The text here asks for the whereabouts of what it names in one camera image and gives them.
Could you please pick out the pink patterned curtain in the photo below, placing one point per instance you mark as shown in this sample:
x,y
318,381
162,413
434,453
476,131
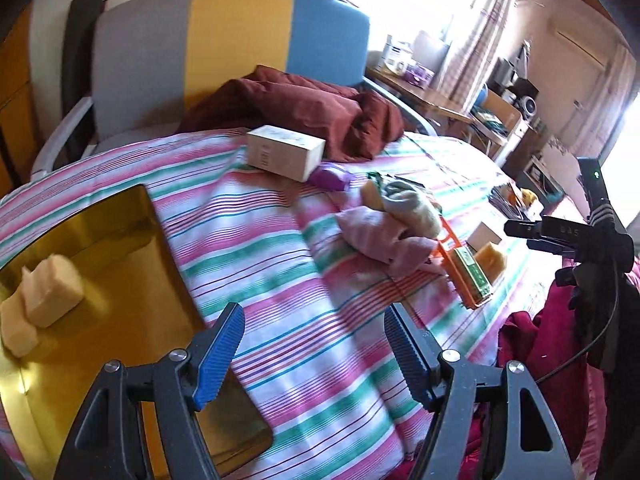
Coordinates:
x,y
471,56

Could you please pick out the wooden side desk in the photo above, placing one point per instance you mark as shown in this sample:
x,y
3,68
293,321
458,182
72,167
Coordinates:
x,y
449,118

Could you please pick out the gold tin tray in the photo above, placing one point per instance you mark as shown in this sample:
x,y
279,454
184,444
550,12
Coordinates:
x,y
136,309

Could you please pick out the small white box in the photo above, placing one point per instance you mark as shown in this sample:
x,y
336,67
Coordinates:
x,y
484,234

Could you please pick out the wooden wardrobe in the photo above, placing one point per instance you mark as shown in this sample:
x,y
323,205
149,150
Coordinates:
x,y
21,138

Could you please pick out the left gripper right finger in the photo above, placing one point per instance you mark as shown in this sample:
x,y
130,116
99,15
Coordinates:
x,y
521,438

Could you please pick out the orange plastic rack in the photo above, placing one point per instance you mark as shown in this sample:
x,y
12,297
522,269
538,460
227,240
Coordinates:
x,y
447,240

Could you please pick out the grey yellow blue armchair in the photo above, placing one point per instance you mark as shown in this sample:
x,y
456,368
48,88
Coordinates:
x,y
153,60

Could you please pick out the pale blue yellow sock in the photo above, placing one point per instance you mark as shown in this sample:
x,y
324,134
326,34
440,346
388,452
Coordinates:
x,y
405,203

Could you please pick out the black rolled mat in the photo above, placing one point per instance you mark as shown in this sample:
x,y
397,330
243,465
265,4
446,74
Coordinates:
x,y
75,79

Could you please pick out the green tea box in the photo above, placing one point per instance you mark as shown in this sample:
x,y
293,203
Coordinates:
x,y
471,274

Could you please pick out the dark red cloth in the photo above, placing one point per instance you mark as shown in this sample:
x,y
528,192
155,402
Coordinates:
x,y
356,124

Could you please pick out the orange snack wrapper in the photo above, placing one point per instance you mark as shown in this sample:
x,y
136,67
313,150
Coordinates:
x,y
525,197

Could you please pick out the yellow sponge block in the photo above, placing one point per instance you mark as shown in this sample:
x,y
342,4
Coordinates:
x,y
18,335
51,290

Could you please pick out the cream tea box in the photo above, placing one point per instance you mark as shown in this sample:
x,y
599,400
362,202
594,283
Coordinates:
x,y
284,152

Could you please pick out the pink striped towel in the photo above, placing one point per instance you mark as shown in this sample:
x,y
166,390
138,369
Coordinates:
x,y
380,237

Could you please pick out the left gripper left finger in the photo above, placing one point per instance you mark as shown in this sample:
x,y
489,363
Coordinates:
x,y
107,439

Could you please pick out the striped tablecloth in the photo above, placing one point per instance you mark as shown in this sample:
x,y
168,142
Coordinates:
x,y
314,356

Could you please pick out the purple sachet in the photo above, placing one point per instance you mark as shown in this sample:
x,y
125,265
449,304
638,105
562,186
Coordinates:
x,y
330,178

